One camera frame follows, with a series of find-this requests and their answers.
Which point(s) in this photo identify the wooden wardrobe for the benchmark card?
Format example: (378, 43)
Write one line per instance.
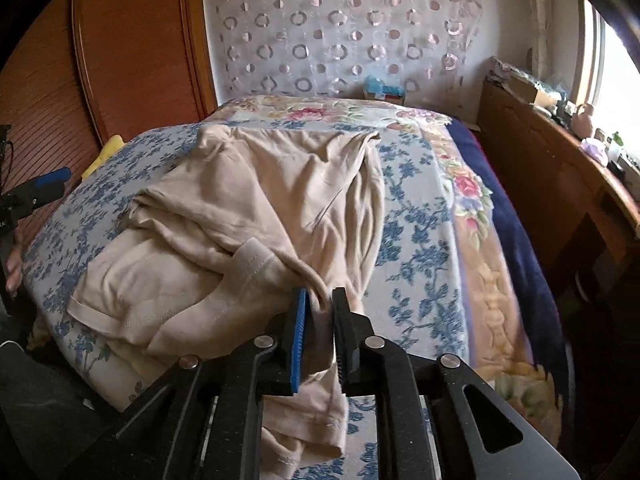
(125, 50)

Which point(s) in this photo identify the navy blanket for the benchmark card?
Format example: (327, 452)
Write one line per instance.
(515, 240)

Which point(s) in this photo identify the person's left hand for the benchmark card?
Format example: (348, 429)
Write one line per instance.
(14, 272)

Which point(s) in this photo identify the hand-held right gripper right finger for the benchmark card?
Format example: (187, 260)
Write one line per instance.
(341, 355)

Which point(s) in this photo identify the beige t-shirt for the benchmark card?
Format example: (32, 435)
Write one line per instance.
(240, 220)

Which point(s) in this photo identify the pink ceramic jar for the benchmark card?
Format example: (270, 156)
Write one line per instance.
(583, 122)

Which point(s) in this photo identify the window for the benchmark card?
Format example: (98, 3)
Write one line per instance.
(615, 70)

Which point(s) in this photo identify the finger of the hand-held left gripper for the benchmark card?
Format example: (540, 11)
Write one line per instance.
(52, 177)
(42, 195)

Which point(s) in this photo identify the floral bed quilt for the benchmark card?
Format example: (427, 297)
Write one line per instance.
(425, 240)

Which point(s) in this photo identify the green-capped bottle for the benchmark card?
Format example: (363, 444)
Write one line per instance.
(618, 146)

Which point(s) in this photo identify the yellow plush pillow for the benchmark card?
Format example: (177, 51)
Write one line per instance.
(106, 156)

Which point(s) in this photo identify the sheer circle-pattern curtain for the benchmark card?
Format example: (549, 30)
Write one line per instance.
(345, 30)

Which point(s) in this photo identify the cardboard box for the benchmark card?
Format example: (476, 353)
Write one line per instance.
(532, 91)

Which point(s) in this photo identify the lavender cloth bundle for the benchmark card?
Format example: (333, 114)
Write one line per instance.
(594, 152)

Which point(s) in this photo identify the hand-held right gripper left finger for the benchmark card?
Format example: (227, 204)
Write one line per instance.
(301, 340)

